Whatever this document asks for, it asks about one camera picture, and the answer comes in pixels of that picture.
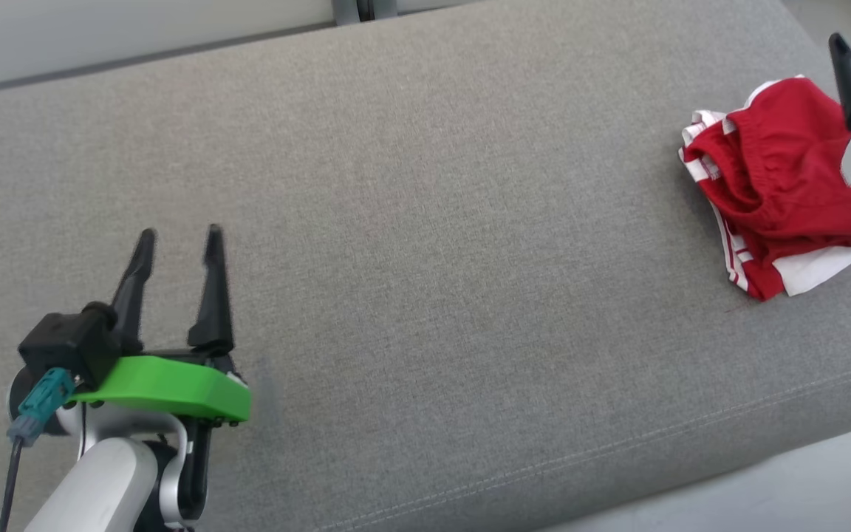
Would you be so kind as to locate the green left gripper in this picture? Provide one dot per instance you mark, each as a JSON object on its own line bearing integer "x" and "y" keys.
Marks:
{"x": 174, "y": 388}

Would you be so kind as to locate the red Bulls 23 shorts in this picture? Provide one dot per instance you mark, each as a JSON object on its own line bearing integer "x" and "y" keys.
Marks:
{"x": 787, "y": 162}

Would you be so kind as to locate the red number 23 jersey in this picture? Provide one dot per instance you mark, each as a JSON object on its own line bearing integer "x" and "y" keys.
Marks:
{"x": 758, "y": 277}

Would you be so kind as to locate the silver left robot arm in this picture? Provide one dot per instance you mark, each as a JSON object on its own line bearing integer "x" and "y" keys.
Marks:
{"x": 100, "y": 488}

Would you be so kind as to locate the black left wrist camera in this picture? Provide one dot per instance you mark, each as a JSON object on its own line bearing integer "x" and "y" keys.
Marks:
{"x": 63, "y": 343}

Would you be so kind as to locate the grey metal frame post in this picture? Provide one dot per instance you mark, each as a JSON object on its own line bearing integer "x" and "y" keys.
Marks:
{"x": 363, "y": 9}

